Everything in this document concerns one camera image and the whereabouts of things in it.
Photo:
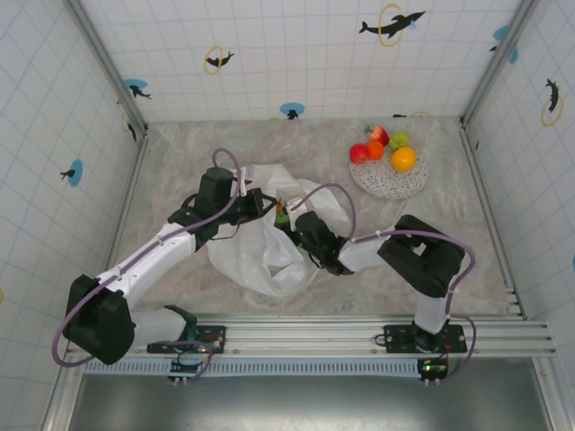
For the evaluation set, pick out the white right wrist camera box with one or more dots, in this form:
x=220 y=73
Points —
x=297 y=205

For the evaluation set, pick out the aluminium left corner post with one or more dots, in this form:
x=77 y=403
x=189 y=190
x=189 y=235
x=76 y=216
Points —
x=108 y=63

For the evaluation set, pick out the blue oval fish sticker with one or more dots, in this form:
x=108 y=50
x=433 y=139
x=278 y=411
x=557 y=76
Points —
x=74 y=173

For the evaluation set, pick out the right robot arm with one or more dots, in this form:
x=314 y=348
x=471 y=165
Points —
x=422 y=260

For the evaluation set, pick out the right controller circuit board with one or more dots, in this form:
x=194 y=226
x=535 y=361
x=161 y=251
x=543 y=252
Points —
x=433 y=369

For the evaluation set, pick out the aluminium mounting rail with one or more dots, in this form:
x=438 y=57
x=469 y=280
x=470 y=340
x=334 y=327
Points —
x=305 y=334

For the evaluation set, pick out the green apple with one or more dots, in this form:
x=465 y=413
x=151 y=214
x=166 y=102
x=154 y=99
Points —
x=282 y=220

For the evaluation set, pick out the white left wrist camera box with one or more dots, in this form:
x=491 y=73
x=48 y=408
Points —
x=240 y=184

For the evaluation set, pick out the white plastic bag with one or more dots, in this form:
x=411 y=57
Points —
x=251 y=260

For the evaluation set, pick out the controller circuit board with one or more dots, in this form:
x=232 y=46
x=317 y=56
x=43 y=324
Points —
x=433 y=369
x=188 y=359

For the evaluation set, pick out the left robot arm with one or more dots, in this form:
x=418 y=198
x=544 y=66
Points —
x=148 y=256

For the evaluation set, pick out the yellow-green pear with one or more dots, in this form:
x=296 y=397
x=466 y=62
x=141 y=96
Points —
x=400 y=140

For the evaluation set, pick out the left controller circuit board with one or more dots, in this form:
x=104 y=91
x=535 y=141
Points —
x=188 y=359

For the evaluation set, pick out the shark blue circle sticker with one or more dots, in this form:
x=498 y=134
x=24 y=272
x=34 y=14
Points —
x=137 y=87

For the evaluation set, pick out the small blue circle sticker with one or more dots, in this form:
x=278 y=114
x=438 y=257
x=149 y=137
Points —
x=292 y=110

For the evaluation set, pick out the grey metal panel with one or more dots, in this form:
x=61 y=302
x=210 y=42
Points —
x=314 y=404

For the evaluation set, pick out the large round orange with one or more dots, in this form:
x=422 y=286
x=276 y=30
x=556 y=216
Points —
x=403 y=160

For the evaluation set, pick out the aluminium corner post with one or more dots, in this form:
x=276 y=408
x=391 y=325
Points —
x=108 y=63
x=498 y=58

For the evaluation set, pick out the aluminium right corner post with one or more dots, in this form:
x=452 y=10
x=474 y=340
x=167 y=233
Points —
x=498 y=58

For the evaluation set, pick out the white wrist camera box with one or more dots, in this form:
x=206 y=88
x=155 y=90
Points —
x=240 y=184
x=297 y=205

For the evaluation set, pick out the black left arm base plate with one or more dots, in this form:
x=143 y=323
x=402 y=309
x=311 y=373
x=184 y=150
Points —
x=211 y=334

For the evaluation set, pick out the red apple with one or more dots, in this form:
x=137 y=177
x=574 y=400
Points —
x=358 y=153

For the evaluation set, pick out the speckled white plate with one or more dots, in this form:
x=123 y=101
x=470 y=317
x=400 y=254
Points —
x=386 y=182

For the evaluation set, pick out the small orange tangerine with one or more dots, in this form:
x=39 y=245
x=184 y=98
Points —
x=375 y=149

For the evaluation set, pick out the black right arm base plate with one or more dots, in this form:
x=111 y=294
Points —
x=397 y=336

